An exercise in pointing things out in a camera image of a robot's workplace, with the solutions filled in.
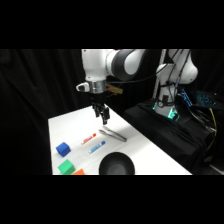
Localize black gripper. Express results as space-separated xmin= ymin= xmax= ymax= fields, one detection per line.
xmin=89 ymin=91 xmax=111 ymax=126

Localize blue capped marker pen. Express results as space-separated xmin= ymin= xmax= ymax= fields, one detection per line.
xmin=88 ymin=140 xmax=107 ymax=155

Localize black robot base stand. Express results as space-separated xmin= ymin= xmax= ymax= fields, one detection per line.
xmin=123 ymin=99 xmax=218 ymax=175

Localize red capped marker pen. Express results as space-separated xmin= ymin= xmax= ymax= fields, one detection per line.
xmin=80 ymin=133 xmax=98 ymax=146

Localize silver metal tongs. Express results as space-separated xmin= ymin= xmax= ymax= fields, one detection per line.
xmin=98 ymin=125 xmax=128 ymax=143

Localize blue cube block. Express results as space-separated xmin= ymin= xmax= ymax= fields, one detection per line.
xmin=55 ymin=141 xmax=72 ymax=158

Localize black bowl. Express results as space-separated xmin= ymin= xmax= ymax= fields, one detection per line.
xmin=98 ymin=151 xmax=136 ymax=176

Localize orange block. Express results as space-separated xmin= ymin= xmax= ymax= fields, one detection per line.
xmin=71 ymin=168 xmax=87 ymax=176

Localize green cube block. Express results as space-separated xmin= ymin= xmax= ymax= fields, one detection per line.
xmin=57 ymin=159 xmax=76 ymax=176

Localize black curtain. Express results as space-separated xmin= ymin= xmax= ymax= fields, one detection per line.
xmin=0 ymin=49 xmax=224 ymax=176

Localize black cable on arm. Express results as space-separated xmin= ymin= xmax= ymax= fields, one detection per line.
xmin=108 ymin=49 xmax=193 ymax=101

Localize yellow cable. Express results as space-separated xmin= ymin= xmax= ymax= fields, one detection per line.
xmin=209 ymin=108 xmax=218 ymax=137

